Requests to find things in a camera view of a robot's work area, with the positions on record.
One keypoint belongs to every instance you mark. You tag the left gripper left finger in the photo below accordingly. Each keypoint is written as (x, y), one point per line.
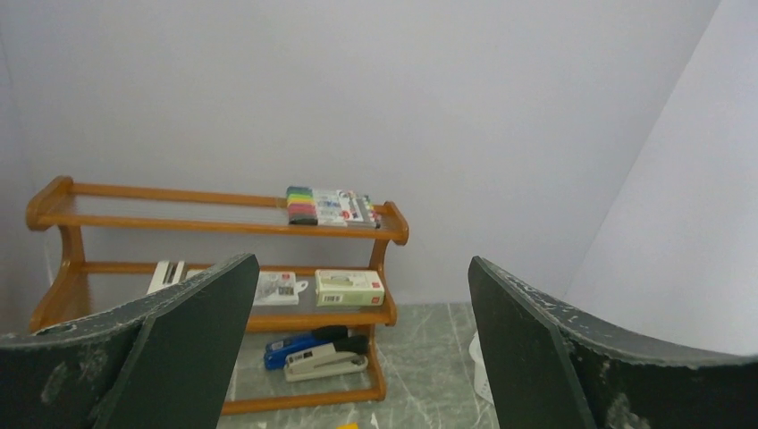
(162, 361)

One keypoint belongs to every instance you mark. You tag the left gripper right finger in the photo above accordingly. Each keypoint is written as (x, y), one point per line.
(552, 365)

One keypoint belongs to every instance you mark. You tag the white perforated plastic basket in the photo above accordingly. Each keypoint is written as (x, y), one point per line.
(480, 383)

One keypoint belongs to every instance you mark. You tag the blue stapler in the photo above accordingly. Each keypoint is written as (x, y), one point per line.
(276, 352)

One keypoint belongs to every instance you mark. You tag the white flat packaged item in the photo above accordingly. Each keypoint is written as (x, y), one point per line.
(278, 289)

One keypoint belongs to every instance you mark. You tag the grey black stapler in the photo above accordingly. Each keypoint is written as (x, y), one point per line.
(344, 356)

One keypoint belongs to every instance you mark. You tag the green white small box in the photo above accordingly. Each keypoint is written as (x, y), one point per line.
(349, 288)

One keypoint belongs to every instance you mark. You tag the small yellow block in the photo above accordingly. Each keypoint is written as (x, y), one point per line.
(348, 426)

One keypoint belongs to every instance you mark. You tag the coloured marker pen set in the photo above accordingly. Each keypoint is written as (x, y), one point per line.
(331, 207)

